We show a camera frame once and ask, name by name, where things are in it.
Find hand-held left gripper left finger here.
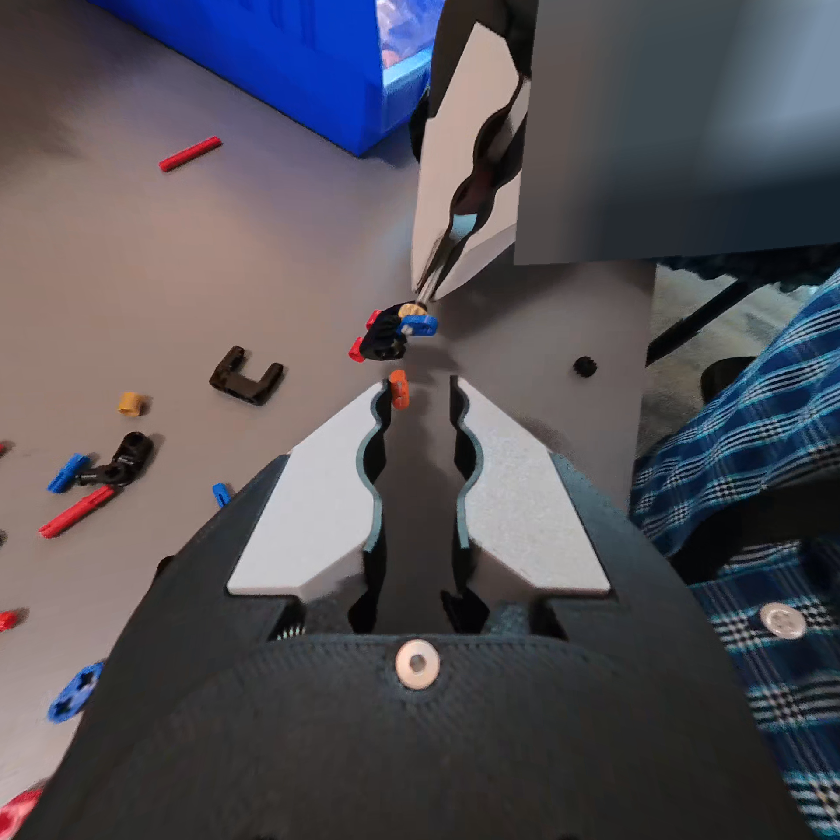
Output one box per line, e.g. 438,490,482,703
226,379,391,634

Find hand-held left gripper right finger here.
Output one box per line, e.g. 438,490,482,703
441,375,613,634

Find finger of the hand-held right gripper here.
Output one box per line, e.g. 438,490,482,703
425,79,529,303
410,20,521,293

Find small black lego assembly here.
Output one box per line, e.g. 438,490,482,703
348,220,463,363

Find clear bags of lego pieces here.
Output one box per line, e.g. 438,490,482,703
375,0,447,70

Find black angled lego connector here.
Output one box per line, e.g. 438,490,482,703
77,431,156,488

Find red lego axle pin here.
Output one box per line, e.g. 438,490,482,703
38,484,120,540

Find long red lego axle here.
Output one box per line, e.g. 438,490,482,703
157,134,224,173

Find red lego connector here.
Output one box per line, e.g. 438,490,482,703
0,786,46,840

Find plain blue parts bin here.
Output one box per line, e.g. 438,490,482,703
85,0,448,158

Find black chair leg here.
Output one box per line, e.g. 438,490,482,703
646,276,756,406

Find person in blue plaid shirt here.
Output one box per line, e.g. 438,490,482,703
629,268,840,840

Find black u-shaped lego frame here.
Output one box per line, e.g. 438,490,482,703
209,344,286,406

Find black shoulder strap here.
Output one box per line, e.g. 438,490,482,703
669,472,840,585

